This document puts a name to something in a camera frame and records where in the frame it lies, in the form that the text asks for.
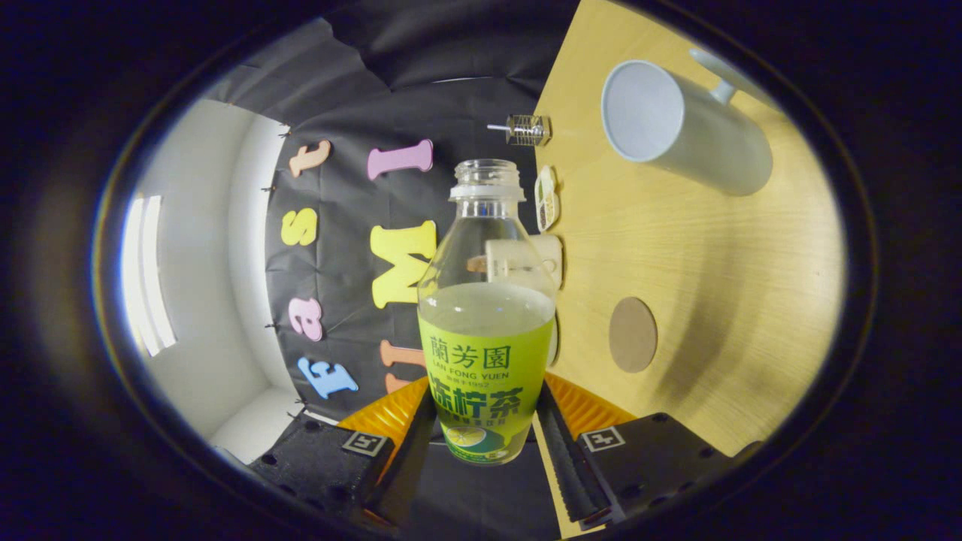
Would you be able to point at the round brown coaster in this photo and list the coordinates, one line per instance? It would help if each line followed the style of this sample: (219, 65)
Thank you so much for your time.
(633, 334)

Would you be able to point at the black backdrop cloth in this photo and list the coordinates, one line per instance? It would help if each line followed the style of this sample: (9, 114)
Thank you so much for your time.
(353, 195)

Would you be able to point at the ceiling light panel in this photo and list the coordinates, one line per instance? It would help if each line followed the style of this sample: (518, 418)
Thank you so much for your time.
(146, 278)

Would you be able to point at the white cup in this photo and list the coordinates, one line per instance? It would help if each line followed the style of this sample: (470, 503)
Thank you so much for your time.
(714, 143)

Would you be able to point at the white toaster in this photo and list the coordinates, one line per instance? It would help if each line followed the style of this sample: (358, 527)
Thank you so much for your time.
(552, 255)

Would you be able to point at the wooden table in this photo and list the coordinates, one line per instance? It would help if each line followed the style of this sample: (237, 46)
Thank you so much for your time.
(736, 285)

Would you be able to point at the toast slice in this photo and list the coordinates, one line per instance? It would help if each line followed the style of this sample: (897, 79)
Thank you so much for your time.
(476, 264)

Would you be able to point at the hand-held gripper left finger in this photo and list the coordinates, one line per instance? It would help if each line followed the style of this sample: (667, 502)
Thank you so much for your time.
(409, 469)

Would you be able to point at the white divided tray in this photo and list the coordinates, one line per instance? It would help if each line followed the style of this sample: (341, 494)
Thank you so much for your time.
(547, 199)

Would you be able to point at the green label juice bottle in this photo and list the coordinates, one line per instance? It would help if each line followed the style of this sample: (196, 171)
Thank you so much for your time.
(485, 361)

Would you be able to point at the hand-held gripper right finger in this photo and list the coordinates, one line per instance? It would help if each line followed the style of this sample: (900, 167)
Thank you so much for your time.
(567, 466)

